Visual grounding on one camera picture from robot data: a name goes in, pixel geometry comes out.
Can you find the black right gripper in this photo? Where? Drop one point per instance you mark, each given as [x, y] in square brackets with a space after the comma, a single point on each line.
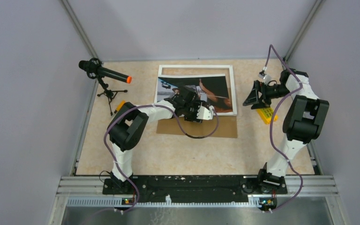
[253, 98]

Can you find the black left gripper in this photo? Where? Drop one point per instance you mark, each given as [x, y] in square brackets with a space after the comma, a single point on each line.
[197, 103]

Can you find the glossy photo print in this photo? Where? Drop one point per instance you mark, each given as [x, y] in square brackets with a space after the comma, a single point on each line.
[213, 89]

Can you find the white wooden picture frame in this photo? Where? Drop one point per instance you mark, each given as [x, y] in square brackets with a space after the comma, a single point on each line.
[202, 70]

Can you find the yellow screwdriver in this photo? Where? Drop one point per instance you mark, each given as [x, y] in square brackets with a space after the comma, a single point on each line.
[119, 106]

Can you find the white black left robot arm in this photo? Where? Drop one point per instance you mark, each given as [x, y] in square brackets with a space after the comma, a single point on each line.
[127, 127]

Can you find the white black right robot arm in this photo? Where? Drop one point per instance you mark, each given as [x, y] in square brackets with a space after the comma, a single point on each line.
[303, 122]

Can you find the yellow green toy window block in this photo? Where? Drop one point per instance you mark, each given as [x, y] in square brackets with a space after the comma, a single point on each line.
[266, 114]

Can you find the brown fibreboard backing board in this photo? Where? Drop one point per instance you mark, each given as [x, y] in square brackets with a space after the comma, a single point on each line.
[227, 127]

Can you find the black tripod microphone stand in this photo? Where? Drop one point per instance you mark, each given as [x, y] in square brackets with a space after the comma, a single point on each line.
[110, 94]

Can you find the black microphone orange tip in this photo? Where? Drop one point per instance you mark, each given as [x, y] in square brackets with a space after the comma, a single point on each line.
[94, 70]

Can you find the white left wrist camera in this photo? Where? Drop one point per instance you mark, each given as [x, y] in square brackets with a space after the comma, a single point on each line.
[205, 112]

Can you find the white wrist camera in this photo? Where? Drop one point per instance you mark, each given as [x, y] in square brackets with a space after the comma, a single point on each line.
[205, 112]
[266, 78]

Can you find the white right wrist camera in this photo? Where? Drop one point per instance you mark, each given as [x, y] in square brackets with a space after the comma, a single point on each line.
[266, 78]

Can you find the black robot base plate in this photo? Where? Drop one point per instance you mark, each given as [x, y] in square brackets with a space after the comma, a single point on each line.
[194, 188]

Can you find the aluminium front rail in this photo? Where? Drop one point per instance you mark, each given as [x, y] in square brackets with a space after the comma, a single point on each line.
[87, 191]

